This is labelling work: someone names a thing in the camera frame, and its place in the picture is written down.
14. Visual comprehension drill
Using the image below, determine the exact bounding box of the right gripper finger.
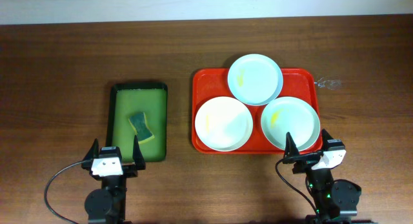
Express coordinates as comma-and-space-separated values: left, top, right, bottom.
283, 132, 299, 159
321, 129, 332, 151

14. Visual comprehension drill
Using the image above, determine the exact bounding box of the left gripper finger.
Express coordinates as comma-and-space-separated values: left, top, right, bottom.
83, 139, 99, 161
132, 135, 145, 166

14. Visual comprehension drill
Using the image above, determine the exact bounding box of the green yellow sponge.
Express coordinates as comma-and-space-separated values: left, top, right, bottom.
128, 112, 154, 144

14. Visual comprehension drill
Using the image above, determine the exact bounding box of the pale green plate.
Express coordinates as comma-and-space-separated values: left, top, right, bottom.
261, 97, 321, 152

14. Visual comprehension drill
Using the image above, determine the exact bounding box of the cream white plate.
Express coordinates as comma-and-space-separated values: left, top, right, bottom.
194, 96, 254, 152

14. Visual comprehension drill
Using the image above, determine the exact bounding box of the light blue plate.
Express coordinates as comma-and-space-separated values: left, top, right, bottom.
227, 54, 283, 106

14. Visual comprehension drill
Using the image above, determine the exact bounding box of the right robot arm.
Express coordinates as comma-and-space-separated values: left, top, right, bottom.
281, 130, 361, 223

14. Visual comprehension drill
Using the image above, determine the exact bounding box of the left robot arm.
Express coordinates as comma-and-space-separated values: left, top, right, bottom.
81, 136, 146, 224

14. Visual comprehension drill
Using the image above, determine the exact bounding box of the green rectangular tray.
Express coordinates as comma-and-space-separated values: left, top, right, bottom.
105, 81, 168, 163

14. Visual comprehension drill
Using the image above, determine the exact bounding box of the red plastic tray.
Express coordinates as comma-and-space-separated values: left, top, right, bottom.
191, 68, 319, 154

